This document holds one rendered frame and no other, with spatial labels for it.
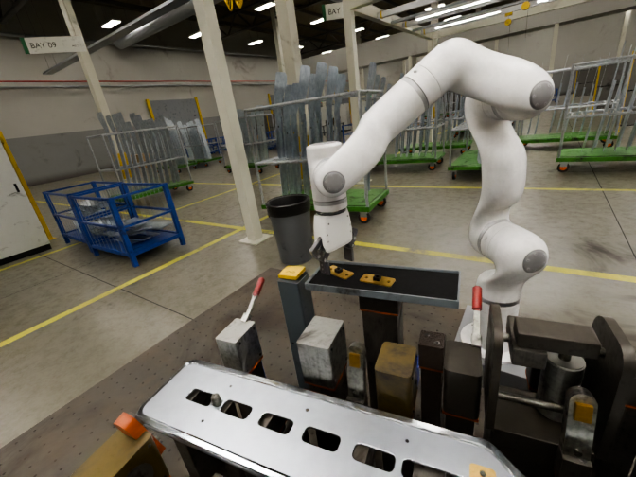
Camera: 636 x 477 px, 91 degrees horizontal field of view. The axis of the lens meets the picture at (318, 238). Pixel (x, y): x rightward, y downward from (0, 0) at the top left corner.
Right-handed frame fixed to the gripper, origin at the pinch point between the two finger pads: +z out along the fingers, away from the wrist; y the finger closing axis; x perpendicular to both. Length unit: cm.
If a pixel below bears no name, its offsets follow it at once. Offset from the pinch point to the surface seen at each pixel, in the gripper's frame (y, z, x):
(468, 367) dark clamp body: 3.1, 10.8, 36.6
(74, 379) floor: 83, 119, -208
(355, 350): 15.0, 8.7, 18.5
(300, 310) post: 8.9, 13.9, -8.5
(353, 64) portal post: -478, -117, -403
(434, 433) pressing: 14.1, 18.7, 35.9
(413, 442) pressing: 18.1, 18.8, 33.8
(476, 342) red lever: -3.6, 9.8, 35.4
